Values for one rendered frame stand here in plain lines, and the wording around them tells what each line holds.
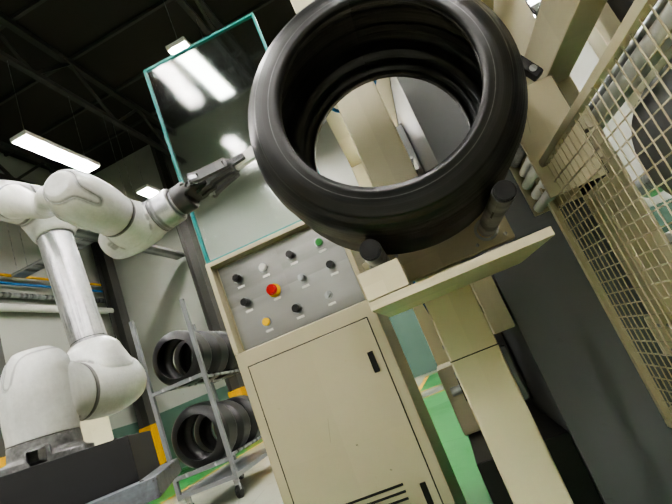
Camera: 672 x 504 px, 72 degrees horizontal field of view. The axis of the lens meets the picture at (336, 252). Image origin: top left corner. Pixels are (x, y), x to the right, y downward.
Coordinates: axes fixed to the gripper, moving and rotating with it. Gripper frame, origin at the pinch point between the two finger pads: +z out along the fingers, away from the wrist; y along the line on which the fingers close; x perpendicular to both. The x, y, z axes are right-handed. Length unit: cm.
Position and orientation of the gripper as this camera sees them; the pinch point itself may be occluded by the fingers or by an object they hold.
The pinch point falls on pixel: (246, 157)
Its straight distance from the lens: 114.7
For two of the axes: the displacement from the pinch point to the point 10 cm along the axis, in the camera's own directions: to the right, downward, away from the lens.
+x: 4.9, 8.3, -2.5
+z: 8.5, -5.2, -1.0
